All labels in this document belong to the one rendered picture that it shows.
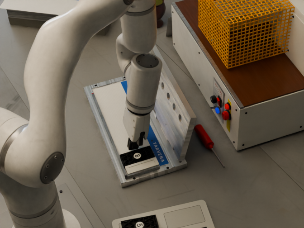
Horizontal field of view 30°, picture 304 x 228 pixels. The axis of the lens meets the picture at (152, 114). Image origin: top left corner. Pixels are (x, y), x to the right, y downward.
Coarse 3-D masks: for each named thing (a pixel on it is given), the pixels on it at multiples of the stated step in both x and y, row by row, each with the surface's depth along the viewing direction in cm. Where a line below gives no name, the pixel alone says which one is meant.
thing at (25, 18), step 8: (8, 16) 223; (16, 16) 222; (24, 16) 221; (32, 16) 219; (40, 16) 218; (48, 16) 217; (16, 24) 225; (24, 24) 224; (32, 24) 222; (40, 24) 221; (104, 32) 216
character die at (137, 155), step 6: (138, 150) 173; (144, 150) 172; (150, 150) 172; (120, 156) 171; (126, 156) 171; (132, 156) 171; (138, 156) 170; (144, 156) 171; (150, 156) 171; (126, 162) 169; (132, 162) 169
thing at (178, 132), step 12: (156, 48) 178; (168, 72) 169; (168, 84) 171; (168, 96) 173; (180, 96) 162; (156, 108) 179; (168, 108) 173; (180, 108) 164; (168, 120) 172; (180, 120) 166; (192, 120) 157; (168, 132) 172; (180, 132) 166; (180, 144) 165; (180, 156) 166
